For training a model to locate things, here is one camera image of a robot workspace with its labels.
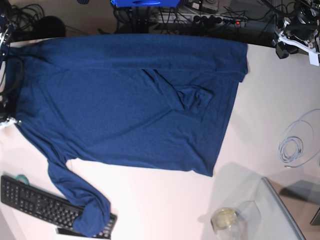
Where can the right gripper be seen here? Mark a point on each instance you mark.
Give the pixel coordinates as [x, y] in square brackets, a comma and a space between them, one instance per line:
[7, 111]

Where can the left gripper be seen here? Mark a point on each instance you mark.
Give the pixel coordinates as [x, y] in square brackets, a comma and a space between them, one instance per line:
[305, 32]

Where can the dark blue t-shirt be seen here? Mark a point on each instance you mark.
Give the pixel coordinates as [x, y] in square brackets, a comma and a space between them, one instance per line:
[139, 100]

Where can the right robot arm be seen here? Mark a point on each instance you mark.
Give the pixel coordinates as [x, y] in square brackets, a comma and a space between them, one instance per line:
[6, 30]

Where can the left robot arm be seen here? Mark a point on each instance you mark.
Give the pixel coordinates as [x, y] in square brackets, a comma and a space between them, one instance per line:
[303, 10]

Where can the green tape roll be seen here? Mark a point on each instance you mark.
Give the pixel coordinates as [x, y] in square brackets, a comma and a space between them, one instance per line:
[22, 179]

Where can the black computer keyboard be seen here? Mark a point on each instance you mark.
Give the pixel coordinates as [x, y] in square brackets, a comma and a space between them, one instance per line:
[40, 204]

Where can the white power strip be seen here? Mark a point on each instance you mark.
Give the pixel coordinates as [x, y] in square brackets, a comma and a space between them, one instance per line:
[190, 18]

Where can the blue box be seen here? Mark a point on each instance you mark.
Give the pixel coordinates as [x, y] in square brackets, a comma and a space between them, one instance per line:
[145, 3]

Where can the clear glass jar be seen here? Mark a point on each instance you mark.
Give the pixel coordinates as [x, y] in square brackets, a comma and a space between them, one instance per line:
[225, 224]

